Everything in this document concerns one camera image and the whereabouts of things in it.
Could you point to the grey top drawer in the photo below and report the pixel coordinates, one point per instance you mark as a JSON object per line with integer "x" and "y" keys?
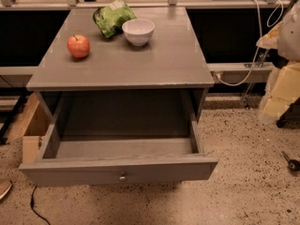
{"x": 94, "y": 137}

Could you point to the wooden box frame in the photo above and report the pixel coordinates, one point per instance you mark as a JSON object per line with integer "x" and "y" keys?
{"x": 30, "y": 126}

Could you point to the metal drawer knob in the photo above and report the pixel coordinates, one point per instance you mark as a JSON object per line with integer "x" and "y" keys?
{"x": 123, "y": 177}

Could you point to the shoe tip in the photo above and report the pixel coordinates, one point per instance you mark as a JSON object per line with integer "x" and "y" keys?
{"x": 5, "y": 187}

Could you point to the grey metal rail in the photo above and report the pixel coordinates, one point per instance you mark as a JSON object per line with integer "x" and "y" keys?
{"x": 238, "y": 73}

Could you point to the white bowl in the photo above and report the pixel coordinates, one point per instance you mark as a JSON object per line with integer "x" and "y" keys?
{"x": 138, "y": 31}

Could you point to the green chip bag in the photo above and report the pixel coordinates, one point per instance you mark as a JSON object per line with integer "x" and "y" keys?
{"x": 110, "y": 19}

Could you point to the grey wooden cabinet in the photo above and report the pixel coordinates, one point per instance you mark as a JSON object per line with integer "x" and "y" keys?
{"x": 172, "y": 60}

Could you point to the black caster wheel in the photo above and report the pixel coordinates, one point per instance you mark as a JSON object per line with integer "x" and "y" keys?
{"x": 293, "y": 164}

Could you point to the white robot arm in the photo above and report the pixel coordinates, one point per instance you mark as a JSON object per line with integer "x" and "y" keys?
{"x": 283, "y": 84}

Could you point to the red apple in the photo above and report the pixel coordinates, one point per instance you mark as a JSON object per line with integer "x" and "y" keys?
{"x": 78, "y": 46}

